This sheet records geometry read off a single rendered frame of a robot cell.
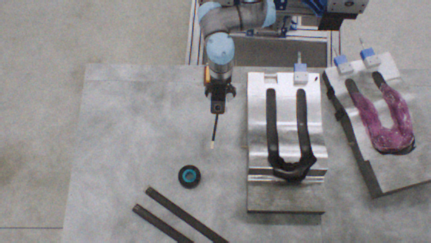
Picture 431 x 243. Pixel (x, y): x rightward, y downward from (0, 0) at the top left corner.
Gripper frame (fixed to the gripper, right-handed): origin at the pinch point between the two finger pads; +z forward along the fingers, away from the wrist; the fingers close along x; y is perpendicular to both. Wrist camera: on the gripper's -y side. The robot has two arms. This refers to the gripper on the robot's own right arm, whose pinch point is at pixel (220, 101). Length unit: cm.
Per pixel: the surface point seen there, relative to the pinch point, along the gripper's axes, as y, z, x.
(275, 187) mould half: -27.7, 9.0, -19.4
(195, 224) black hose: -41.0, 6.8, 7.2
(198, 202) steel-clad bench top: -32.3, 15.0, 6.9
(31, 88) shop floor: 46, 95, 108
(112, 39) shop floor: 79, 95, 66
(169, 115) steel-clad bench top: 0.1, 15.0, 19.0
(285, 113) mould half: -1.5, 6.6, -23.1
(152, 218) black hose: -38.7, 10.6, 22.2
